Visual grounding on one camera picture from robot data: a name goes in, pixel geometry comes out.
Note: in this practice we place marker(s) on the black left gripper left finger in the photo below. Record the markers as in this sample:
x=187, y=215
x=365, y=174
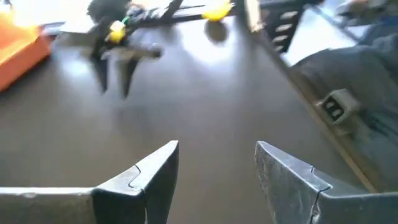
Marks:
x=77, y=205

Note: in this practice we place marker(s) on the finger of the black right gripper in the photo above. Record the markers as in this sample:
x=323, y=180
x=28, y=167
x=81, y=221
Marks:
x=101, y=71
x=127, y=74

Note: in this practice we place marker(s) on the orange plastic basket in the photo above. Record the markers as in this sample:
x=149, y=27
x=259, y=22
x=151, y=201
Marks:
x=18, y=53

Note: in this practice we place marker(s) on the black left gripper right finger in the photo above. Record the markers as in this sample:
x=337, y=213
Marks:
x=311, y=199

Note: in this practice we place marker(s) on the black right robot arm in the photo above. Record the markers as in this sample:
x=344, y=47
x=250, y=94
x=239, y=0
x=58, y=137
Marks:
x=109, y=7

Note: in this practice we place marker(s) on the grey wall socket box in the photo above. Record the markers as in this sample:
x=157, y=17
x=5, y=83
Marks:
x=348, y=101

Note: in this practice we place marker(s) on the black aluminium table frame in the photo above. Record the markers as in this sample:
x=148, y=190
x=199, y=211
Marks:
x=281, y=21

